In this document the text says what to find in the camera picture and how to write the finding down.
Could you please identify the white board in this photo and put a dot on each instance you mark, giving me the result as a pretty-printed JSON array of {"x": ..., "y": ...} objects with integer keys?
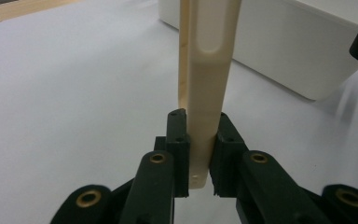
[{"x": 74, "y": 109}]

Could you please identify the white oblong plastic bin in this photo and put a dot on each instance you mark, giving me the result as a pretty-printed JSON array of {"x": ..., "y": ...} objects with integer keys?
[{"x": 286, "y": 46}]

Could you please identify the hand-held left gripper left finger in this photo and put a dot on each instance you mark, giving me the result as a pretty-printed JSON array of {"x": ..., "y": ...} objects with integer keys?
[{"x": 155, "y": 180}]

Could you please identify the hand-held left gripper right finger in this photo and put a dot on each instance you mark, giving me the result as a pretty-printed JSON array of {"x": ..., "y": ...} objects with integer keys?
[{"x": 261, "y": 183}]

